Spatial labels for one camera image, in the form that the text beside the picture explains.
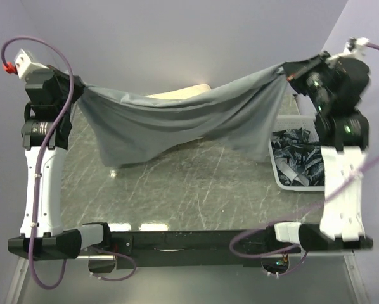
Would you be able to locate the cream pillow with bear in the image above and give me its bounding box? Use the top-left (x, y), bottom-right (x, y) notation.
top-left (147, 84), bottom-right (211, 100)

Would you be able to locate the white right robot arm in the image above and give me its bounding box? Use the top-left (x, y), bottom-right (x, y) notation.
top-left (265, 53), bottom-right (373, 253)

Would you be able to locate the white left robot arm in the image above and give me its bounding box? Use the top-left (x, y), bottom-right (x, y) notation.
top-left (8, 66), bottom-right (113, 261)

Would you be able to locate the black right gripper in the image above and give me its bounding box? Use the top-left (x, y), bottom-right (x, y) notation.
top-left (281, 50), bottom-right (333, 110)

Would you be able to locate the grey pillowcase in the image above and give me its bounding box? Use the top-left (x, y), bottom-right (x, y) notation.
top-left (79, 65), bottom-right (288, 167)

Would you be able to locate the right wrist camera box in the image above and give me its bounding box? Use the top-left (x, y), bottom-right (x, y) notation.
top-left (326, 37), bottom-right (370, 65)

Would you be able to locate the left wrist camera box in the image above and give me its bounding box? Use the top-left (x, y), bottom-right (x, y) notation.
top-left (3, 49), bottom-right (48, 80)

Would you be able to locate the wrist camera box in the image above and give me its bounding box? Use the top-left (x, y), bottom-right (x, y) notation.
top-left (326, 37), bottom-right (370, 65)
top-left (3, 49), bottom-right (48, 80)

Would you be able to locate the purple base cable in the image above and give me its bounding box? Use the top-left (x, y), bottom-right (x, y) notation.
top-left (89, 250), bottom-right (137, 282)

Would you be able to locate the white plastic basket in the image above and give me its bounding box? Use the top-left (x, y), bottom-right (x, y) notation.
top-left (268, 115), bottom-right (324, 192)

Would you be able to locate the dark patterned cloth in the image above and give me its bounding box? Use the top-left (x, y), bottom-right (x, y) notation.
top-left (271, 127), bottom-right (325, 187)

